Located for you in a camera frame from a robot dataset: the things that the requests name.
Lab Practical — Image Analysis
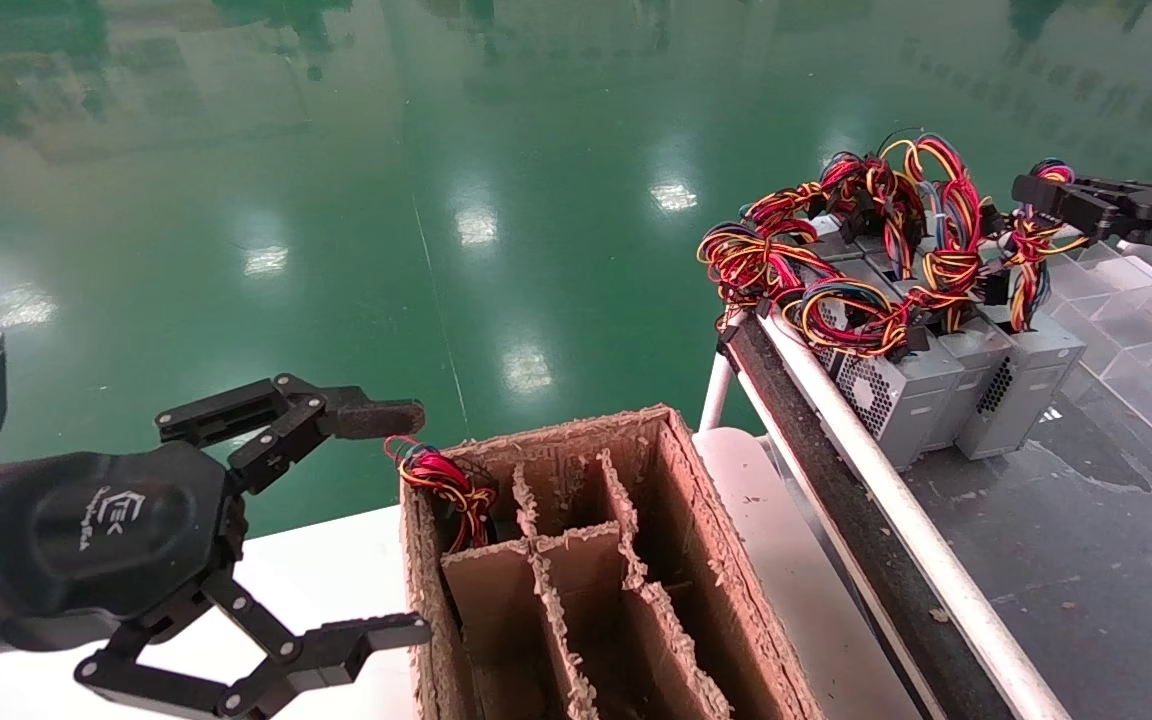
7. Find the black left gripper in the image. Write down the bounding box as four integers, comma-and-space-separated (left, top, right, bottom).
0, 373, 432, 720

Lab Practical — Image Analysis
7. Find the cardboard box with dividers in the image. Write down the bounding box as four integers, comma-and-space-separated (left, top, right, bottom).
401, 405, 822, 720

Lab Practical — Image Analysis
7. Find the black foam strip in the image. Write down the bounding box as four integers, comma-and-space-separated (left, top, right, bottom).
721, 315, 1017, 720

